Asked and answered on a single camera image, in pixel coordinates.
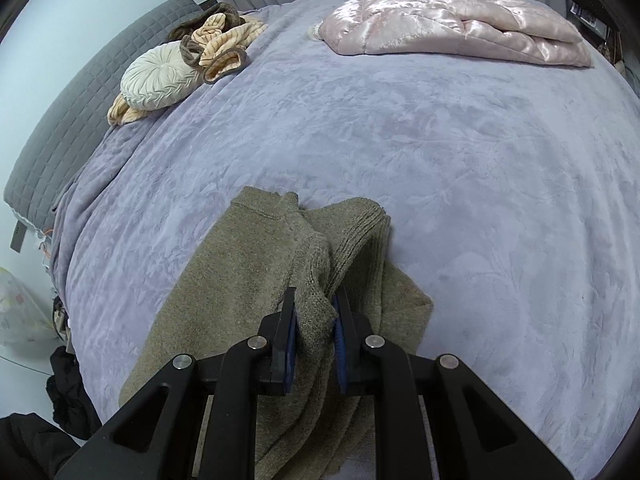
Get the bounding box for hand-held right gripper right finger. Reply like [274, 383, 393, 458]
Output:
[331, 285, 576, 480]

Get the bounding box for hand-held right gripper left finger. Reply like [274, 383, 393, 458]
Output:
[52, 286, 301, 480]

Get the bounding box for olive brown knit sweater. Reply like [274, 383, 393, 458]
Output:
[119, 185, 435, 480]

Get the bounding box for lilac plush blanket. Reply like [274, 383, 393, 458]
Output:
[47, 0, 636, 480]

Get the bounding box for black cloth pile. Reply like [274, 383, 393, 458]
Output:
[46, 345, 103, 441]

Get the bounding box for white plastic bag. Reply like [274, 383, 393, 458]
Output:
[0, 267, 56, 348]

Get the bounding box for dark cloth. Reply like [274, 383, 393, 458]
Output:
[0, 412, 81, 480]

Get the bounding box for round cream pleated cushion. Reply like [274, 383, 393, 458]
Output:
[121, 42, 206, 111]

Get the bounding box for grey quilted headboard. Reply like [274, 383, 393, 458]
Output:
[4, 0, 211, 233]

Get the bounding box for pink satin padded jacket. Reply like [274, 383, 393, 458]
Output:
[310, 0, 593, 68]

